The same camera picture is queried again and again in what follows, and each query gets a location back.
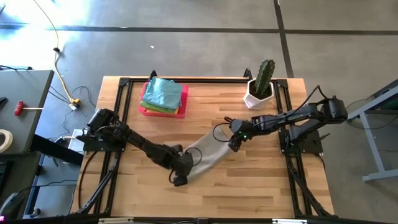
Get yellow extension cable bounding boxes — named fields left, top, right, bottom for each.
left=32, top=0, right=77, bottom=103

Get green microfiber towel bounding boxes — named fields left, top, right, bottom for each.
left=140, top=101, right=178, bottom=114

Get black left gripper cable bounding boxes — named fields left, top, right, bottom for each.
left=169, top=147, right=203, bottom=184

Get cream tape roll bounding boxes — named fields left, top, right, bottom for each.
left=0, top=129, right=14, bottom=154

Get green cactus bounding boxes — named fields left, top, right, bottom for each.
left=254, top=58, right=276, bottom=97

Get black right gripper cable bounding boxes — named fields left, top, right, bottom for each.
left=212, top=122, right=233, bottom=144

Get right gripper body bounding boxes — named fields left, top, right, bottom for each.
left=224, top=116, right=254, bottom=153

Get grey microfiber towel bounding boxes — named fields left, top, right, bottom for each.
left=183, top=126, right=234, bottom=184

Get thin black cable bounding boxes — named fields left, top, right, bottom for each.
left=0, top=64, right=34, bottom=71

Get grey rounded object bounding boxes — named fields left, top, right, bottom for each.
left=0, top=192, right=27, bottom=222

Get silver metal bracket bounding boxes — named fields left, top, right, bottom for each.
left=272, top=218, right=308, bottom=224
left=98, top=217, right=134, bottom=224

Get grey metal table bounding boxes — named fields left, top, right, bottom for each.
left=343, top=79, right=398, bottom=183

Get black aluminium table frame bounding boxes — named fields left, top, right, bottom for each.
left=70, top=70, right=338, bottom=224

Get red-handled screwdriver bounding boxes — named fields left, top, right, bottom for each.
left=13, top=100, right=44, bottom=117

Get white faceted plant pot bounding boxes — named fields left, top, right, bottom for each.
left=243, top=77, right=275, bottom=110

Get black beam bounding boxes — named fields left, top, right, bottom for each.
left=30, top=133, right=85, bottom=166

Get yellow cable plug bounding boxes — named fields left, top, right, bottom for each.
left=68, top=98, right=82, bottom=111

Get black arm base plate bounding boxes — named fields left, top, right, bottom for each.
left=76, top=126, right=125, bottom=153
left=279, top=129, right=324, bottom=155

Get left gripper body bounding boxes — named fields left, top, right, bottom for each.
left=169, top=144, right=194, bottom=187

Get blue microfiber towel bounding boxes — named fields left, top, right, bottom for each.
left=142, top=77, right=183, bottom=111

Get grey side table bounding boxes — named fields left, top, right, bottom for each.
left=0, top=70, right=55, bottom=156

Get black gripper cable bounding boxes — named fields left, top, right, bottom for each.
left=212, top=122, right=233, bottom=144
left=169, top=147, right=203, bottom=184

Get yellow microfiber towel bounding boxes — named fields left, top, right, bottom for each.
left=146, top=105, right=181, bottom=115

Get pink plastic bin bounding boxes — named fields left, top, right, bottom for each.
left=139, top=81, right=190, bottom=119

